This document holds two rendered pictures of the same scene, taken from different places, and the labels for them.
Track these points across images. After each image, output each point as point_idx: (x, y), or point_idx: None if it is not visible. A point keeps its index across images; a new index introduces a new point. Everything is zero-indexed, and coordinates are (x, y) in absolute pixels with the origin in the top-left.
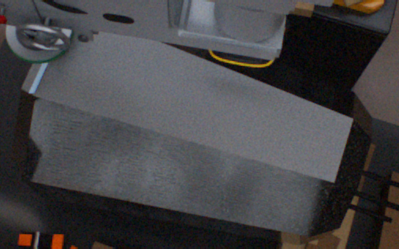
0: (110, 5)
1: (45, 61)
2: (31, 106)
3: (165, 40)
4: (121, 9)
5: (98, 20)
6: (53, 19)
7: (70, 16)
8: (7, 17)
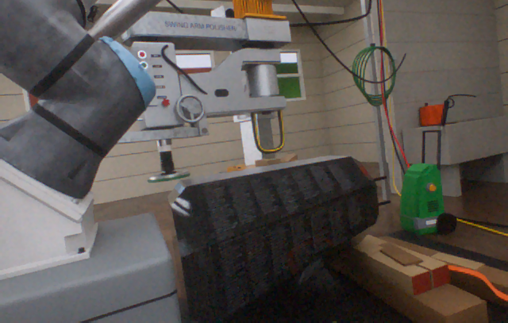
0: (217, 81)
1: (182, 175)
2: (186, 195)
3: (243, 108)
4: (222, 82)
5: (212, 100)
6: None
7: None
8: (166, 113)
